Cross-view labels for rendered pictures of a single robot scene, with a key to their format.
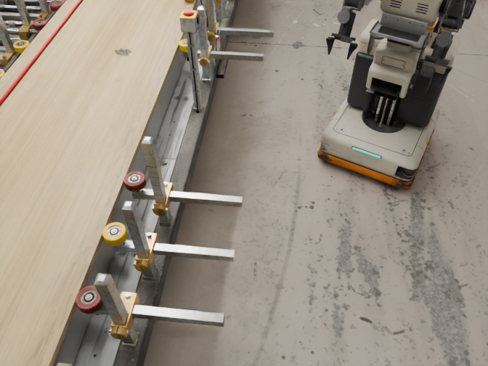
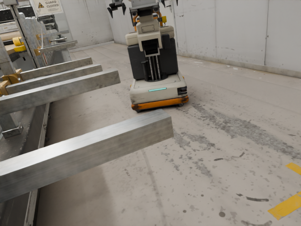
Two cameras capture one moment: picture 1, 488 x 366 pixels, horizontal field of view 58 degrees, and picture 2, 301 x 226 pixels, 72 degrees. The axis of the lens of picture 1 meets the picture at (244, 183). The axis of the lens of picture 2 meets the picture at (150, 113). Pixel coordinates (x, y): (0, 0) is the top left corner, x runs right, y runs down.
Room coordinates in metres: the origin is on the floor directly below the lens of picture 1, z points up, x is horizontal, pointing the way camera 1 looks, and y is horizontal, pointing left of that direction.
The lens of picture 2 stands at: (0.15, 0.21, 0.95)
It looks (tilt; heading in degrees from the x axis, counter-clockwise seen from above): 25 degrees down; 335
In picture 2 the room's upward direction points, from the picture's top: 11 degrees counter-clockwise
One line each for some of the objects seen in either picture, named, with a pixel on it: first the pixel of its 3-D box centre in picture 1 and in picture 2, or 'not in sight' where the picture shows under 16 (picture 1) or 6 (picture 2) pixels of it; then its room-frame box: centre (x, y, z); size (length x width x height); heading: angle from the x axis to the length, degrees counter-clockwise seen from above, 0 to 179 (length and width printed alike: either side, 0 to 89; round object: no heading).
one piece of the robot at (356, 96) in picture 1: (399, 71); (152, 50); (2.33, -0.97, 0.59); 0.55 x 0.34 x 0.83; 60
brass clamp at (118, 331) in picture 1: (124, 315); not in sight; (0.62, 0.38, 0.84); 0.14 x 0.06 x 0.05; 173
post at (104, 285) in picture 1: (120, 318); not in sight; (0.60, 0.38, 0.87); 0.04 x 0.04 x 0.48; 83
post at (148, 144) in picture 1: (157, 186); (1, 54); (1.10, 0.32, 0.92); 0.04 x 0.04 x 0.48; 83
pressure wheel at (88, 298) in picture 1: (93, 305); not in sight; (0.65, 0.48, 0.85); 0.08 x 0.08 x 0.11
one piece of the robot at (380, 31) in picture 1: (398, 39); (144, 11); (2.00, -0.78, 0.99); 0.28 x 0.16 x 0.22; 60
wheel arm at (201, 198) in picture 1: (187, 197); (39, 72); (1.13, 0.22, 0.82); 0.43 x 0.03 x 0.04; 83
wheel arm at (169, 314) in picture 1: (155, 313); (15, 103); (0.63, 0.28, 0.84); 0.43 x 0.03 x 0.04; 83
